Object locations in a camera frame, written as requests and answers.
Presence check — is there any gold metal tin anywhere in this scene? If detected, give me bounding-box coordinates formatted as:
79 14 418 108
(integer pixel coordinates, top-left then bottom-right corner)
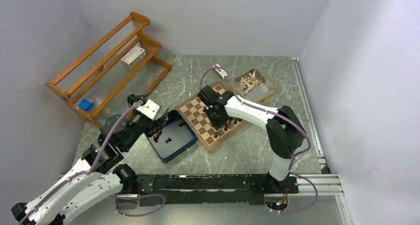
230 68 276 104

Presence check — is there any white power bank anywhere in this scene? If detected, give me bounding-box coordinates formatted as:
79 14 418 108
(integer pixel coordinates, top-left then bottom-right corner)
212 64 228 79

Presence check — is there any aluminium frame rail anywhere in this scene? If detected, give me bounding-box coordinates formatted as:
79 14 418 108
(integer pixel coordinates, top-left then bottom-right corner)
59 56 345 225

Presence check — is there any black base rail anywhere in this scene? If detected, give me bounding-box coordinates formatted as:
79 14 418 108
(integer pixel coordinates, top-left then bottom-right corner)
131 173 299 205

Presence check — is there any orange wooden rack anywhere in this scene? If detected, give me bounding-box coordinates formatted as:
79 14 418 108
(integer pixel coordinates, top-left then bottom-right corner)
46 12 171 129

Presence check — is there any light chess pieces pile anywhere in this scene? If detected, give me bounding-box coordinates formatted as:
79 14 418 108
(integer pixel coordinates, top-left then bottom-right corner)
239 73 261 95

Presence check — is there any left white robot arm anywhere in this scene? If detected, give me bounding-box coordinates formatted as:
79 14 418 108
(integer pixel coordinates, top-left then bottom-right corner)
11 107 168 225

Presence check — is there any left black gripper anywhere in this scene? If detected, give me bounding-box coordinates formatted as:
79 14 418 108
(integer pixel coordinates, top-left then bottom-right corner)
122 92 168 150

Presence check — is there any wooden chess board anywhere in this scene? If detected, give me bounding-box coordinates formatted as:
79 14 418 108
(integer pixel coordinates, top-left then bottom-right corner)
174 81 251 153

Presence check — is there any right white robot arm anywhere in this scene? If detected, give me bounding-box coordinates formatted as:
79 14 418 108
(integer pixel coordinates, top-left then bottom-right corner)
198 86 308 192

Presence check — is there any blue metal tin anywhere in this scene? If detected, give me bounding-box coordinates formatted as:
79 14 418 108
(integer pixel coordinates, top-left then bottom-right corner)
144 110 197 163

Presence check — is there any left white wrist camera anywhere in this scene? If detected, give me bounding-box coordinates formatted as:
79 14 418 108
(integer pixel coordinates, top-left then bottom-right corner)
136 100 161 120

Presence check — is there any dark chess pieces pile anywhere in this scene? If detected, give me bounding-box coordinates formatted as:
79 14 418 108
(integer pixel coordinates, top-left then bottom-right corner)
147 128 162 142

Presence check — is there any blue plastic case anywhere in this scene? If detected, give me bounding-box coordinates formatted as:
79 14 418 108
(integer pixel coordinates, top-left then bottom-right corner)
78 99 94 112

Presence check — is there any white cardboard box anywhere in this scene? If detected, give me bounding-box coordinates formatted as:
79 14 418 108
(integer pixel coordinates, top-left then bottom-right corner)
120 46 146 66

